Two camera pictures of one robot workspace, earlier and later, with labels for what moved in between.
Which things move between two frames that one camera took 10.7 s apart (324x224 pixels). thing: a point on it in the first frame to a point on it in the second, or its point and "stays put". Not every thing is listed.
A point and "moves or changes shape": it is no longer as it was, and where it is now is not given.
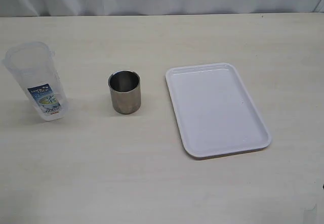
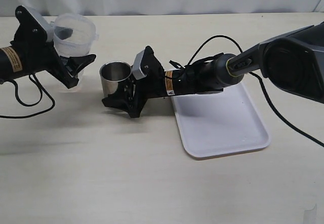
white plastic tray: x=215 y=113 stays put
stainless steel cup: x=125 y=89 moves or changes shape
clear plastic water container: x=34 y=64 to x=74 y=35
